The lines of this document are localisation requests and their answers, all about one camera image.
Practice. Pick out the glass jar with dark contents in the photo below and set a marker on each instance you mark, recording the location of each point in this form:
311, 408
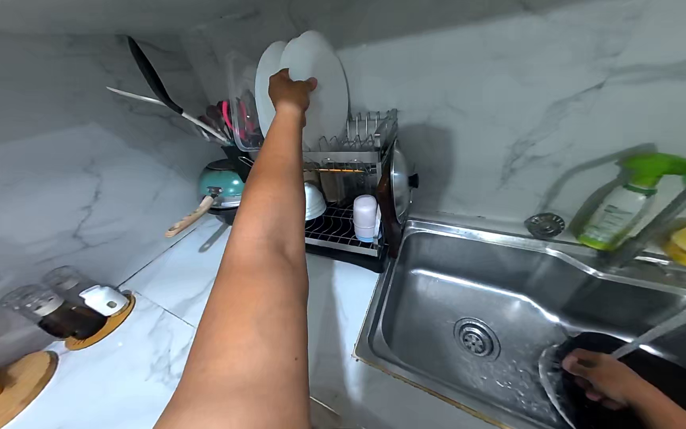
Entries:
66, 316

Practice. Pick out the two-tier metal dish rack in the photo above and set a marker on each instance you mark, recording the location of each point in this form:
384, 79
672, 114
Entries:
343, 241

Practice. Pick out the person's left forearm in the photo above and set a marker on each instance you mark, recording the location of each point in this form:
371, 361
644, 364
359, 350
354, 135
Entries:
259, 268

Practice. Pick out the green and clear spray bottle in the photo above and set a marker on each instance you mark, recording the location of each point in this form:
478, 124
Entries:
620, 208

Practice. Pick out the round metal sink drain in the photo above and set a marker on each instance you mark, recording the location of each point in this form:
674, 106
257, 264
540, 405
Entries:
475, 339

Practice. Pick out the person's right forearm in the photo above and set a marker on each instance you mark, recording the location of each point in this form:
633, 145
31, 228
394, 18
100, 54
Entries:
661, 408

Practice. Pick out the white oval plate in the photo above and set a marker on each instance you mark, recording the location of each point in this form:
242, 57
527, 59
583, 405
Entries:
328, 101
264, 80

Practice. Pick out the person's left fingers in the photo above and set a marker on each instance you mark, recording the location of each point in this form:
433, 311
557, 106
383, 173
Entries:
280, 75

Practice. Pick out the metal faucet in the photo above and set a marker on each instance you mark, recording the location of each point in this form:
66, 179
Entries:
664, 220

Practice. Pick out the white bowl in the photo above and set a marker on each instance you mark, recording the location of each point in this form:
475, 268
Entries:
314, 202

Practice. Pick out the clear plastic container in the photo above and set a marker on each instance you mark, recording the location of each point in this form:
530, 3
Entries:
237, 89

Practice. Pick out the person's left thumb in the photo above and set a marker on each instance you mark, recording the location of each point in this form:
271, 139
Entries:
311, 84

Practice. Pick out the stainless steel sink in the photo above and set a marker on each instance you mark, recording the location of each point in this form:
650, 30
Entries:
432, 304

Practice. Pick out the person's right fingers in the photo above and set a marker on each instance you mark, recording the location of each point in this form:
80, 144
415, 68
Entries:
600, 398

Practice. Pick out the glass jar with white lid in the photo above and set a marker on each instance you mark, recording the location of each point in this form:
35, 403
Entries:
102, 299

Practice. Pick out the dark brown wooden board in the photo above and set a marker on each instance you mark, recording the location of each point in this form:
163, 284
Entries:
386, 202

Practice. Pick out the small metal sink strainer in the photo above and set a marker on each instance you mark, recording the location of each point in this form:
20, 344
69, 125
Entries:
545, 225

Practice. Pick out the person's right hand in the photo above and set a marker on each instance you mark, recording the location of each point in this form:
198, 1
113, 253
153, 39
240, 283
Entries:
608, 375

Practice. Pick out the long steel utensil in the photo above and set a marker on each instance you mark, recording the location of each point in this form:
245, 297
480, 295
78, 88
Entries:
140, 97

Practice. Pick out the person's right thumb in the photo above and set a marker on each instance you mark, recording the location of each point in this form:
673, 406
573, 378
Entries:
578, 360

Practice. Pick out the pale pink bottle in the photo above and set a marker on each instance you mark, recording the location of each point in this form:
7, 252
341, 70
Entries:
365, 214

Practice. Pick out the round cork trivet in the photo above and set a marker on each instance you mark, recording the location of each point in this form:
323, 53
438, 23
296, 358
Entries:
114, 323

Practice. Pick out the large black pan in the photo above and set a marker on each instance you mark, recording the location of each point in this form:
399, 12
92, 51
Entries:
575, 408

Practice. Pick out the round wooden board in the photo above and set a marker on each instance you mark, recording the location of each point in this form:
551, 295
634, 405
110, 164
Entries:
30, 381

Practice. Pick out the person's left hand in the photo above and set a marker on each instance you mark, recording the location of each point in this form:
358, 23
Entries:
290, 94

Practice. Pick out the pot lid with black knob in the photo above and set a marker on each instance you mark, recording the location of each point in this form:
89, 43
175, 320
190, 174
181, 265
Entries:
401, 182

